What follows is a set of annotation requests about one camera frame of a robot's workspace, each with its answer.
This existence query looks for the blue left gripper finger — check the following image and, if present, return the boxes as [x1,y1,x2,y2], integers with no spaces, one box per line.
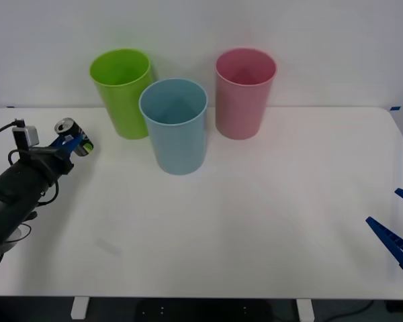
[61,133,85,158]
[48,134,69,149]

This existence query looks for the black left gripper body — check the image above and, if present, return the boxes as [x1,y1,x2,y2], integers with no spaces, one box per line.
[17,145,75,187]

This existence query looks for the black drink can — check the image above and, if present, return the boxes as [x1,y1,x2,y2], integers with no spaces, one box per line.
[54,117,96,157]

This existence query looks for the yellow-green plastic bin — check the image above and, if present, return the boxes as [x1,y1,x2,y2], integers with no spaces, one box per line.
[89,48,156,140]

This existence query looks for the pale blue plastic bin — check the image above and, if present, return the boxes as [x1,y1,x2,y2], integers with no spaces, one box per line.
[138,78,209,176]

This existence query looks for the white table leg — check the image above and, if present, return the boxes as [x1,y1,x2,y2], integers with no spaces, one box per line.
[296,298,315,322]
[70,297,89,320]

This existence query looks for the pink plastic bin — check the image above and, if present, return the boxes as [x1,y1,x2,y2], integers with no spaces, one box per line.
[215,47,277,141]

